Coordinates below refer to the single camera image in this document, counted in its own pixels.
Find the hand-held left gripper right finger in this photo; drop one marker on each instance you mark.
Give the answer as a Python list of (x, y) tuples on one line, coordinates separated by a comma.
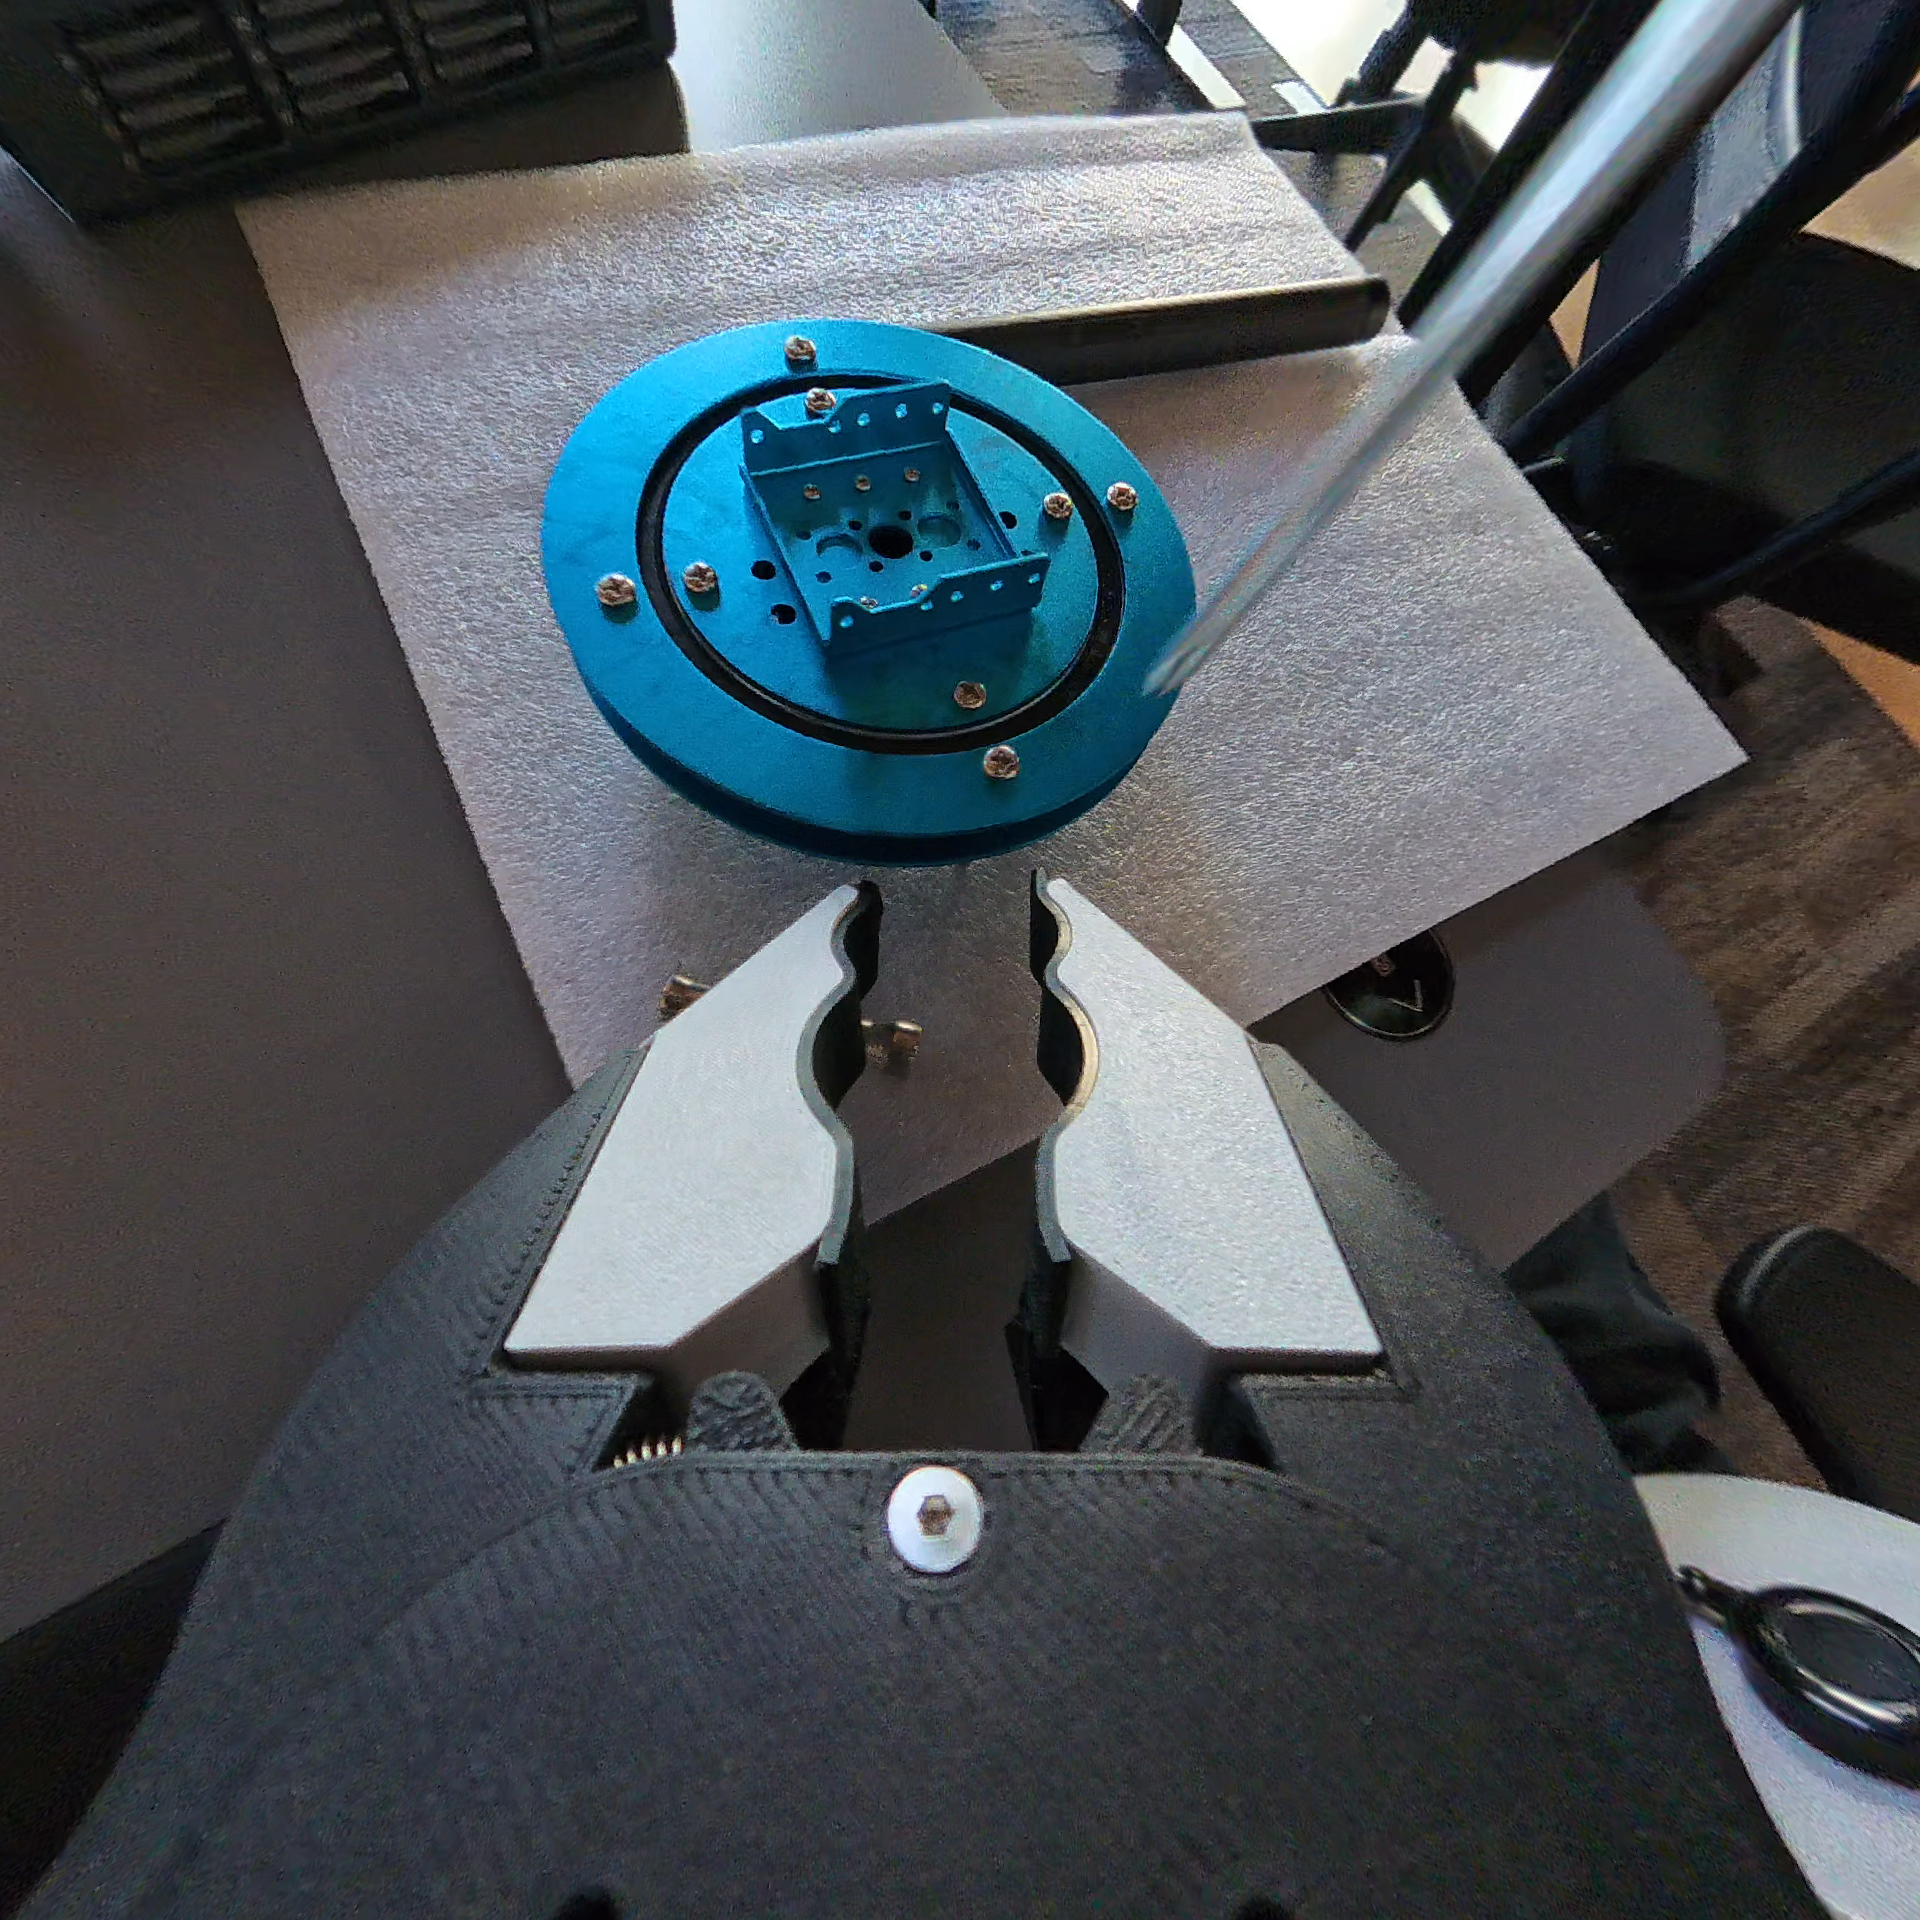
[(1184, 1200)]

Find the blue round metal turntable base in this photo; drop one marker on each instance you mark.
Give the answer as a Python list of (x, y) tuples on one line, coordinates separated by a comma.
[(674, 675)]

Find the black electric screwdriver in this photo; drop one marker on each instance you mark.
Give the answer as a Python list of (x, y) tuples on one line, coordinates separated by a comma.
[(1170, 331)]

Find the grey desk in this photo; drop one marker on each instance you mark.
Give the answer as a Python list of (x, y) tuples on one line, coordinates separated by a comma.
[(180, 900)]

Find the white foam sheet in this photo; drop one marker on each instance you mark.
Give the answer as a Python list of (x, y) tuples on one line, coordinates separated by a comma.
[(1424, 675)]

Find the black office chair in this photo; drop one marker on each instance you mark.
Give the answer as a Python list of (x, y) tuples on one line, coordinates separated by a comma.
[(1770, 374)]

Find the black screwdriver bit case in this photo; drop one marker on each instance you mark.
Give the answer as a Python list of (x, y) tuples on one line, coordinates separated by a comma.
[(301, 75)]

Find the metal cross socket wrench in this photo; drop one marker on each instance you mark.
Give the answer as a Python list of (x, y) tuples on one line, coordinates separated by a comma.
[(893, 1040)]

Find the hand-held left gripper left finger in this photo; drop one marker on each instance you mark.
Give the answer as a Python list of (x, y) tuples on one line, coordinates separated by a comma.
[(690, 1200)]

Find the black round desk grommet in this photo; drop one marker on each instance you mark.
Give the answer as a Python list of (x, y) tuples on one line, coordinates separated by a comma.
[(1389, 991)]

